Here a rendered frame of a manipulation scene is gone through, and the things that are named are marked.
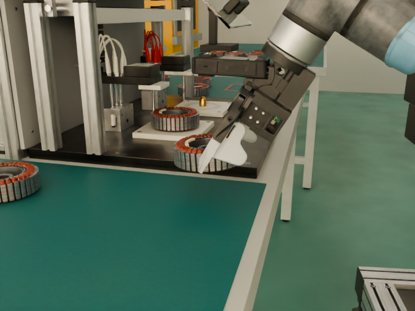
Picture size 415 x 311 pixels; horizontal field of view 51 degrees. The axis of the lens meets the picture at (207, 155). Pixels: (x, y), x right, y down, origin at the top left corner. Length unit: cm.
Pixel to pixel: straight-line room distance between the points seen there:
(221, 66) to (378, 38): 21
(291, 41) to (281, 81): 7
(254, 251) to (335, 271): 140
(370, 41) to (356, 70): 570
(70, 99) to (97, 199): 41
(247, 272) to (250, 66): 29
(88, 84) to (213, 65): 29
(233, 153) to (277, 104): 9
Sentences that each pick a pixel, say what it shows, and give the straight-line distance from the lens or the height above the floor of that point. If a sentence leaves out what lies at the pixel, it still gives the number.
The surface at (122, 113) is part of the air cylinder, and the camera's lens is 102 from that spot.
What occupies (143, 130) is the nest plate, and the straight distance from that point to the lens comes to 98.
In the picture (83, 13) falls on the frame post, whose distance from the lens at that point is 82.
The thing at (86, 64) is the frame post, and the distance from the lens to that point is 84.
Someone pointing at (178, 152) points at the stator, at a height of 83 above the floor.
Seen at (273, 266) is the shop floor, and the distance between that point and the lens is 192.
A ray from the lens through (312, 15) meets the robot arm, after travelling 60.
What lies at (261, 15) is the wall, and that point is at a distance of 630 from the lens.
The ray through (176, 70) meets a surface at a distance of 120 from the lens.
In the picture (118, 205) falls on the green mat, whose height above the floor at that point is 75.
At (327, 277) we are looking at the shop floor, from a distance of 190.
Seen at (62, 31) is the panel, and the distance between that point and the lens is 105.
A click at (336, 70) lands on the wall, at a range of 629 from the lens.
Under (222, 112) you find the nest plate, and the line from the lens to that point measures 115.
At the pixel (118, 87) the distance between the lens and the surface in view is 106.
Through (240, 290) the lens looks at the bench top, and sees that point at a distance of 49.
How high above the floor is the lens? 103
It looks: 18 degrees down
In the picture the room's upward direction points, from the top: straight up
